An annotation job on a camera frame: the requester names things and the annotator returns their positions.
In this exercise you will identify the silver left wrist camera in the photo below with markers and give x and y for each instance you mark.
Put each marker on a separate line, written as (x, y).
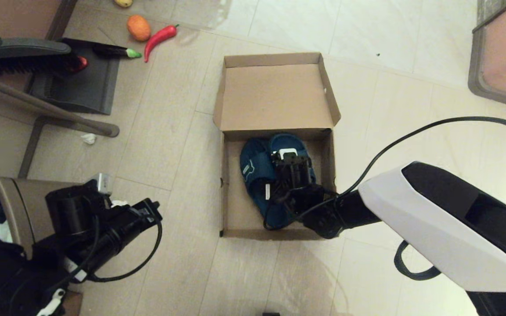
(104, 183)

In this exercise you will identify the brown metal furniture frame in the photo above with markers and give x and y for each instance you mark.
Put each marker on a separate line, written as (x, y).
(59, 114)

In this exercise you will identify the plain brown cardboard carton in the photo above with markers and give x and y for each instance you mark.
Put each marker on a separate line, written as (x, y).
(73, 306)

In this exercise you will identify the black bristle broom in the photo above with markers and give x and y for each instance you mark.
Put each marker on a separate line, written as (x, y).
(24, 59)

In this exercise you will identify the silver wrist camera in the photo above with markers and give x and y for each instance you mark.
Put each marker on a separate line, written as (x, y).
(104, 183)
(288, 153)

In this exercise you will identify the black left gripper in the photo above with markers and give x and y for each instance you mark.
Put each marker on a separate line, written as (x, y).
(75, 210)

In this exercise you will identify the purple toy eggplant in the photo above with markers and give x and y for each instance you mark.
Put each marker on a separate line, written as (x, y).
(111, 51)

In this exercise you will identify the dark blue rubber slipper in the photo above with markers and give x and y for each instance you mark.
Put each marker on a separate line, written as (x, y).
(253, 188)
(288, 142)

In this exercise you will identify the orange toy fruit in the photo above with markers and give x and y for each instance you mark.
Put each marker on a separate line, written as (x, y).
(139, 27)

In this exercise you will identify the red toy chili pepper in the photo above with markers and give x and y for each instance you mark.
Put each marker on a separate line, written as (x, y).
(160, 36)

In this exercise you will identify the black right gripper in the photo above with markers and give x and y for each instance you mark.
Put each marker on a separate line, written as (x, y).
(292, 175)

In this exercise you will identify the red round toy fruit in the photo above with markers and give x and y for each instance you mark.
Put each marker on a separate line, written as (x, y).
(82, 64)

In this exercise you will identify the dark grey dustpan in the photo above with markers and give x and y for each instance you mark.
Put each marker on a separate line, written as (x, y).
(81, 91)

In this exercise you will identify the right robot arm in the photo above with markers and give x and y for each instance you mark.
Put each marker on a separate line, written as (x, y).
(433, 224)

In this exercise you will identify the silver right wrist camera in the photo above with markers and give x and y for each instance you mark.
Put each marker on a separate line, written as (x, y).
(288, 153)

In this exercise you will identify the brown cardboard shoe box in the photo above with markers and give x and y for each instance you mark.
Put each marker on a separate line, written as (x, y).
(275, 96)

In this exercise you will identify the brown plastic trash bin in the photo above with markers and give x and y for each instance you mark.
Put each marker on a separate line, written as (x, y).
(20, 197)

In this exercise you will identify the yellow toy mango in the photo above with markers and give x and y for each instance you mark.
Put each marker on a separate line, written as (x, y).
(123, 2)

